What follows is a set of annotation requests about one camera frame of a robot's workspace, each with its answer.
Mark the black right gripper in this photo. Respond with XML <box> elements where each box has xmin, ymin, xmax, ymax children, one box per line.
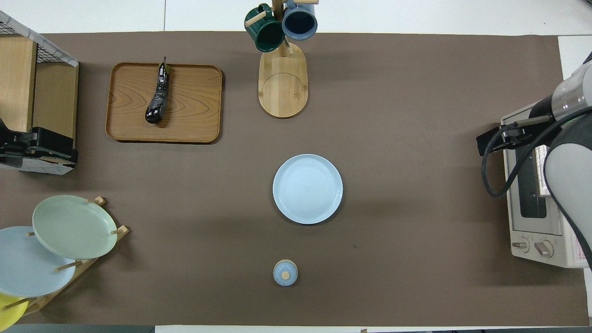
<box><xmin>476</xmin><ymin>95</ymin><xmax>555</xmax><ymax>156</ymax></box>

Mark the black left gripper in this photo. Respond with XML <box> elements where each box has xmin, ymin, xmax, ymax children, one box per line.
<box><xmin>0</xmin><ymin>118</ymin><xmax>78</xmax><ymax>163</ymax></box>

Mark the white toaster oven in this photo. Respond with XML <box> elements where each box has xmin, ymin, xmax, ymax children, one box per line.
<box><xmin>501</xmin><ymin>103</ymin><xmax>592</xmax><ymax>270</ymax></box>

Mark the dark purple eggplant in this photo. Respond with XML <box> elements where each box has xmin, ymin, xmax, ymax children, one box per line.
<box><xmin>145</xmin><ymin>56</ymin><xmax>173</xmax><ymax>124</ymax></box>

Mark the pale green plate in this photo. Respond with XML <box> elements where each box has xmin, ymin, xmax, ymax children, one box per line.
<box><xmin>32</xmin><ymin>195</ymin><xmax>118</xmax><ymax>260</ymax></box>

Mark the brown table mat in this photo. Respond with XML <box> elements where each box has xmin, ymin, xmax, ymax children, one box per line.
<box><xmin>0</xmin><ymin>31</ymin><xmax>589</xmax><ymax>327</ymax></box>

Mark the wooden plate rack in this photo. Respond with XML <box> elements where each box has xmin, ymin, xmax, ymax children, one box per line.
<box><xmin>21</xmin><ymin>197</ymin><xmax>130</xmax><ymax>317</ymax></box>

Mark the light blue racked plate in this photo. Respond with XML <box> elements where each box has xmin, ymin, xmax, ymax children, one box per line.
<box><xmin>0</xmin><ymin>226</ymin><xmax>77</xmax><ymax>298</ymax></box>

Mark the wooden serving tray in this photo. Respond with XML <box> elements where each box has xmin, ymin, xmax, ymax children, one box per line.
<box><xmin>105</xmin><ymin>62</ymin><xmax>223</xmax><ymax>144</ymax></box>

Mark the yellow plate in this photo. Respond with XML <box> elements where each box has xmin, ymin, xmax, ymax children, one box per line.
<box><xmin>0</xmin><ymin>293</ymin><xmax>28</xmax><ymax>333</ymax></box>

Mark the wooden mug tree stand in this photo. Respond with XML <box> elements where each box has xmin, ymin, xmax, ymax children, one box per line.
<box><xmin>244</xmin><ymin>0</ymin><xmax>320</xmax><ymax>119</ymax></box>

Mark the blue mug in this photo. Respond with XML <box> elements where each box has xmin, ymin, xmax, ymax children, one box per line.
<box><xmin>281</xmin><ymin>0</ymin><xmax>319</xmax><ymax>41</ymax></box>

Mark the dark green mug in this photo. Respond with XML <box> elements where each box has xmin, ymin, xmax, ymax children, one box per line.
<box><xmin>244</xmin><ymin>4</ymin><xmax>286</xmax><ymax>53</ymax></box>

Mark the small blue lid wooden knob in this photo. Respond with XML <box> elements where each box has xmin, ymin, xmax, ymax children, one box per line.
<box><xmin>272</xmin><ymin>259</ymin><xmax>299</xmax><ymax>287</ymax></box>

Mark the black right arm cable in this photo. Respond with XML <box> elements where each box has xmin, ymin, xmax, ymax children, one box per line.
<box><xmin>482</xmin><ymin>106</ymin><xmax>592</xmax><ymax>198</ymax></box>

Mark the wire and wood shelf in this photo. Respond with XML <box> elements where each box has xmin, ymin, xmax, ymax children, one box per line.
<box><xmin>0</xmin><ymin>10</ymin><xmax>80</xmax><ymax>158</ymax></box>

